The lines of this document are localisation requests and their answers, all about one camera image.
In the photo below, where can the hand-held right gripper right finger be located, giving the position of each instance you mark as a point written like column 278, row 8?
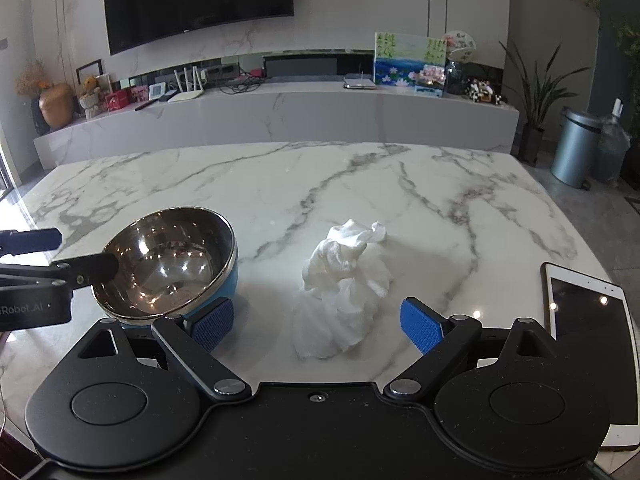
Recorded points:
column 420, row 325

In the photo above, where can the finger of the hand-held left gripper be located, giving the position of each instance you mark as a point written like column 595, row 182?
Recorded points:
column 35, row 241
column 95, row 267

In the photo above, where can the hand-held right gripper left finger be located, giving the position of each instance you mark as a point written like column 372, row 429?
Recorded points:
column 215, row 325

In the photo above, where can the steel bowl with blue outside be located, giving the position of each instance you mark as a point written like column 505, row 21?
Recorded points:
column 170, row 265

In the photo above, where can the white paper tissue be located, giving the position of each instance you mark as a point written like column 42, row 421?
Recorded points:
column 345, row 290

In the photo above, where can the brown round vase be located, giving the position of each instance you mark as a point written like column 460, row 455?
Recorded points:
column 56, row 106

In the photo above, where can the plush bear figure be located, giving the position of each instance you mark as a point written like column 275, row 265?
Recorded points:
column 91, row 97

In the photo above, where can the dried flowers bunch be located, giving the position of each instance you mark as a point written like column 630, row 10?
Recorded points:
column 31, row 79

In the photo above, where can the red gift box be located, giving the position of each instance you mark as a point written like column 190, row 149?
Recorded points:
column 117, row 101

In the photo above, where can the white tablet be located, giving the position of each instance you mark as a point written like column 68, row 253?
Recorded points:
column 590, row 320

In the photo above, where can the black remote control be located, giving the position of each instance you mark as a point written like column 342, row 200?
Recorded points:
column 147, row 104

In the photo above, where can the pink gift box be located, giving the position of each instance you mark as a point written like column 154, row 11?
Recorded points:
column 140, row 94

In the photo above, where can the small white desk clock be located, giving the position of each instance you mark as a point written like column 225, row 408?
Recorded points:
column 156, row 92

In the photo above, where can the white router with antennas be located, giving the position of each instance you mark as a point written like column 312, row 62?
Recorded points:
column 186, row 91

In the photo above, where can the grey metal trash bin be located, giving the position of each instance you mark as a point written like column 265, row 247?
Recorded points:
column 577, row 150

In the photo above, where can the panda figurines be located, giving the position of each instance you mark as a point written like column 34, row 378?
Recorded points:
column 482, row 91

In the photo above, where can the small photo card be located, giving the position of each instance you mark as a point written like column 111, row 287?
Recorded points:
column 429, row 82

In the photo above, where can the potted long-leaf plant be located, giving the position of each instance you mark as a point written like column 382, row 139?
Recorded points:
column 535, row 110

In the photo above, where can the dark glass jar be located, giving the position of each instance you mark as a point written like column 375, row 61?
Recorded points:
column 454, row 79

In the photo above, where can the white set-top box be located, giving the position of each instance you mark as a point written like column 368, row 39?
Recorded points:
column 359, row 81

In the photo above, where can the lotus pond painting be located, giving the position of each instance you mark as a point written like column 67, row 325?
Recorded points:
column 407, row 60

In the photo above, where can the black rectangular box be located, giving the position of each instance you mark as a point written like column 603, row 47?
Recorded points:
column 310, row 66

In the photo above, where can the round painted hand fan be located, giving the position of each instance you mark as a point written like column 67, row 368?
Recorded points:
column 459, row 45

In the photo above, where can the green trailing plant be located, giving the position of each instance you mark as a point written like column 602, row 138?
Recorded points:
column 631, row 45

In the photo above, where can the black picture frame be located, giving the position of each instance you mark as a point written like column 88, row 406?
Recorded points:
column 89, row 67

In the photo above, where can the black wall television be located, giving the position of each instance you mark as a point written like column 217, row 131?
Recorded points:
column 195, row 0

